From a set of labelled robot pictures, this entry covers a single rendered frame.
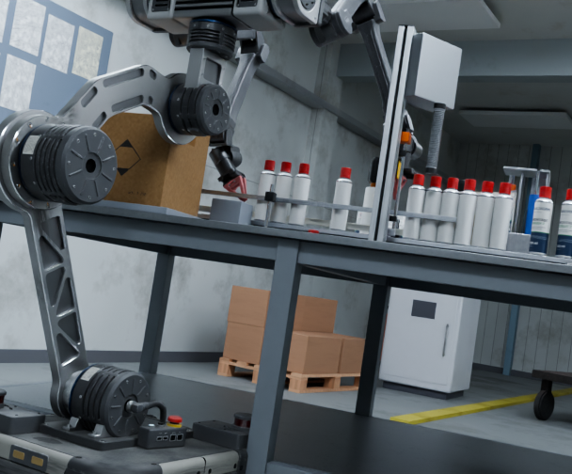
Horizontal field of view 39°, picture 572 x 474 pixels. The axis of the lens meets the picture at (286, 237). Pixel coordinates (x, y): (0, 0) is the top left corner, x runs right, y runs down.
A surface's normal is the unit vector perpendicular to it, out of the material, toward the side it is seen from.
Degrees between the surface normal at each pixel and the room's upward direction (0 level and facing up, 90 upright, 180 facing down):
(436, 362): 90
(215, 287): 90
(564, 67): 90
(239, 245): 90
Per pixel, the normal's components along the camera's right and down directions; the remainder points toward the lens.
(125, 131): -0.34, -0.11
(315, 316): 0.82, 0.09
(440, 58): 0.58, 0.04
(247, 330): -0.57, -0.14
